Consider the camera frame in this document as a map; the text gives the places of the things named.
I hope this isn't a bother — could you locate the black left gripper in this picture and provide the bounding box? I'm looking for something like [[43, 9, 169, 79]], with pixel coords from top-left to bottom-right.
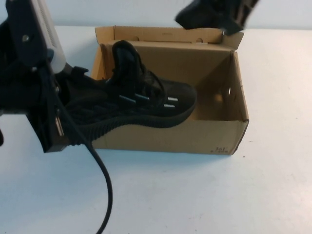
[[0, 0, 90, 154]]

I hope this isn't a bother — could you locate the brown cardboard shoe box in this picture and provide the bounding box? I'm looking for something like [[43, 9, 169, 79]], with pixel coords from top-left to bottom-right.
[[90, 25, 250, 156]]

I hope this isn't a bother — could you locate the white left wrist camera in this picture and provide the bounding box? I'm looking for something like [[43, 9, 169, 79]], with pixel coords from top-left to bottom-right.
[[30, 0, 66, 74]]

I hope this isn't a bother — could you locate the thick black cable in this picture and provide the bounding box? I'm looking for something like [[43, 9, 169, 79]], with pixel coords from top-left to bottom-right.
[[55, 102, 114, 234]]

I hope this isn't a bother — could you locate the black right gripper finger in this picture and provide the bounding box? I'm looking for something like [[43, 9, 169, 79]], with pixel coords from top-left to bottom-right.
[[174, 0, 229, 31], [220, 0, 259, 37]]

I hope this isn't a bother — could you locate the black mesh sneaker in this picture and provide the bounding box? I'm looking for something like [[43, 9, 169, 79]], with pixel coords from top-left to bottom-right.
[[63, 40, 197, 147]]

